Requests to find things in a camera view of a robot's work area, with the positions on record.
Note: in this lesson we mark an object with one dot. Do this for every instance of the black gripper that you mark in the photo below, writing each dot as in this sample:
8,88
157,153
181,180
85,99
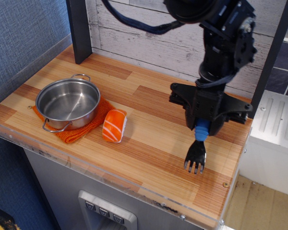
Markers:
211,104

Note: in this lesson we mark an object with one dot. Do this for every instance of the black left vertical post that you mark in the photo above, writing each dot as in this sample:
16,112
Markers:
79,28

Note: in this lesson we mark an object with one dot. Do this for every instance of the stainless steel pot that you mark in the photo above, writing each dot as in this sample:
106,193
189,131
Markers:
68,104

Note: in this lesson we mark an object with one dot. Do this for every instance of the blue handled metal fork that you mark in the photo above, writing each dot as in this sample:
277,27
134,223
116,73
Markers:
197,152

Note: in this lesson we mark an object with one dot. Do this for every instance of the clear acrylic table edge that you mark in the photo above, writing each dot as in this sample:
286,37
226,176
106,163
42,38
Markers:
148,163

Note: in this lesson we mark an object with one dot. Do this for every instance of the grey dispenser button panel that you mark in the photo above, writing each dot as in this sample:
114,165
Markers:
100,214

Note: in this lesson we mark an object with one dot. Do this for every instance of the black vertical post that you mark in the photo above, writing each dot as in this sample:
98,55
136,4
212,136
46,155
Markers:
79,28
271,58

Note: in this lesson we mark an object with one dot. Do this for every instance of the black right vertical post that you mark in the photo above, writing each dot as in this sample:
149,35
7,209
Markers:
271,58

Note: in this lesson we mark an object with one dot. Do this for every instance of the white toy sink counter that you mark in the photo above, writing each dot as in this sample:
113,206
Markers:
265,159

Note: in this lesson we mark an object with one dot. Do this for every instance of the salmon sushi toy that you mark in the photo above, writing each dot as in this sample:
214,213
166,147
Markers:
114,125

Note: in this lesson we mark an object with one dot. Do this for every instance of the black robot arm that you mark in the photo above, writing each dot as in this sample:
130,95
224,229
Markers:
228,43

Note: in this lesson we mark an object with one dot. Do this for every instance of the orange knitted cloth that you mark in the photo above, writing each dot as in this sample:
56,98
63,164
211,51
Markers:
70,136

